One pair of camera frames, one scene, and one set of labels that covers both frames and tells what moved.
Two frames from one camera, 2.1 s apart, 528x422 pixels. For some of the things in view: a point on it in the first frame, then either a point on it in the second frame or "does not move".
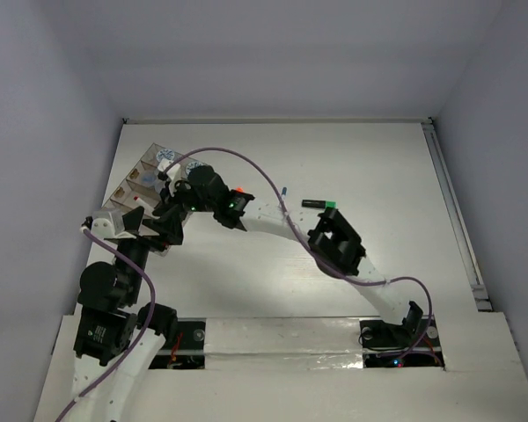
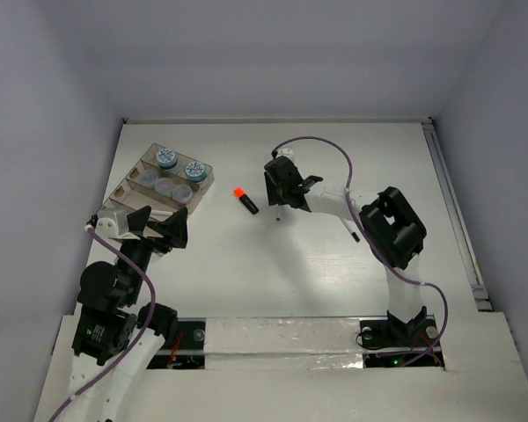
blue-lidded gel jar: x=193 y=165 does not move
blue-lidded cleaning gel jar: x=165 y=153 does not move
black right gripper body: x=189 y=200 → x=276 y=192
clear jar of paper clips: x=149 y=178 does not move
